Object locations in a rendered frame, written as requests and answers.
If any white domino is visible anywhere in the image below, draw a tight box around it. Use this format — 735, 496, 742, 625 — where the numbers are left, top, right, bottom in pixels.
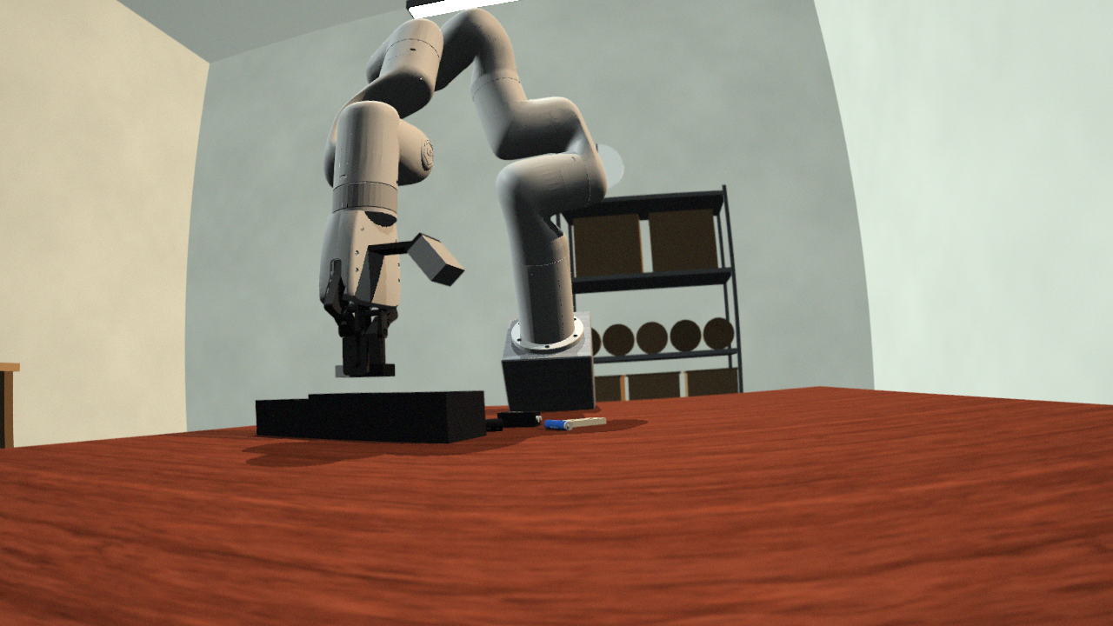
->
563, 417, 605, 427

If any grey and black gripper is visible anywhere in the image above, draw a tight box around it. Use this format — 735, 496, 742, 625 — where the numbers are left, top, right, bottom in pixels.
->
319, 207, 400, 376

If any dark grey rack of labelled bins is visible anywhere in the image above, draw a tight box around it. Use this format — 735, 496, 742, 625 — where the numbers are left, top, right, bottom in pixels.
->
256, 390, 487, 443

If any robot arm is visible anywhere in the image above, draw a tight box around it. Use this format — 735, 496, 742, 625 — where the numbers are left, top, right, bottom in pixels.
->
323, 8, 607, 354

